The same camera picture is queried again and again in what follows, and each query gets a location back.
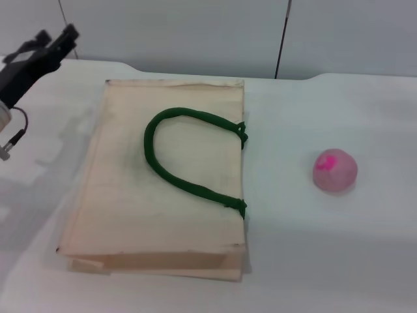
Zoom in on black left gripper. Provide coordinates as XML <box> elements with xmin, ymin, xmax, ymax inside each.
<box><xmin>0</xmin><ymin>23</ymin><xmax>81</xmax><ymax>109</ymax></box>

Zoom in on cream canvas handbag green handles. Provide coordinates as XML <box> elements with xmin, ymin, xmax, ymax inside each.
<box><xmin>55</xmin><ymin>78</ymin><xmax>252</xmax><ymax>283</ymax></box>

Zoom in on pink peach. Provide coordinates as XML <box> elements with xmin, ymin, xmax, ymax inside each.
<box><xmin>312</xmin><ymin>147</ymin><xmax>359</xmax><ymax>196</ymax></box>

